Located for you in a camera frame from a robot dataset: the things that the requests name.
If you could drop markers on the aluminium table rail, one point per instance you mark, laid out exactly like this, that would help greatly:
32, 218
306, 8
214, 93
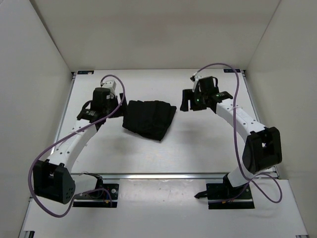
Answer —
162, 175

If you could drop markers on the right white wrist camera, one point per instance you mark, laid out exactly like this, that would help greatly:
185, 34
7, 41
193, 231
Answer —
195, 78

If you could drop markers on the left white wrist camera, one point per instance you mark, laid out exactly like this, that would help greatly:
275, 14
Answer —
109, 84

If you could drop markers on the black pleated skirt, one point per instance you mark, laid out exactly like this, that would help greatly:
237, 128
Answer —
149, 119

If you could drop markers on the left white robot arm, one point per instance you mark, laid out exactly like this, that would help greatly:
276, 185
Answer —
51, 178

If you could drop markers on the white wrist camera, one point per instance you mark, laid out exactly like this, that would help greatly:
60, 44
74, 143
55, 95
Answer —
109, 84
195, 78

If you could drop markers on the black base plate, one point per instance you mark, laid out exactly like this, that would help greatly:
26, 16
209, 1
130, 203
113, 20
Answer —
220, 197
100, 199

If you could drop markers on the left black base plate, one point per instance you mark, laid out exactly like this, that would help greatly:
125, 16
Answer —
100, 199

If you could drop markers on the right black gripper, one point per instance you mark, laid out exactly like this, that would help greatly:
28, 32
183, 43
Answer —
189, 95

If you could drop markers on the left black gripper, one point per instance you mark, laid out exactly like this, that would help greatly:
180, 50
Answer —
123, 109

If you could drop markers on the right blue corner label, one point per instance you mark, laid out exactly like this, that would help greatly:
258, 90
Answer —
231, 70

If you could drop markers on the blue corner label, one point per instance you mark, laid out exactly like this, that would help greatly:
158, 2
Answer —
231, 70
85, 72

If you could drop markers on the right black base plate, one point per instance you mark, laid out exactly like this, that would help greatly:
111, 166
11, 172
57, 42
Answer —
220, 197

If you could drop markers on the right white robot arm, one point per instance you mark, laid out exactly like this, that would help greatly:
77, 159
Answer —
262, 148

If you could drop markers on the left blue corner label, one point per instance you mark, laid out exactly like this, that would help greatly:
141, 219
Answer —
85, 72

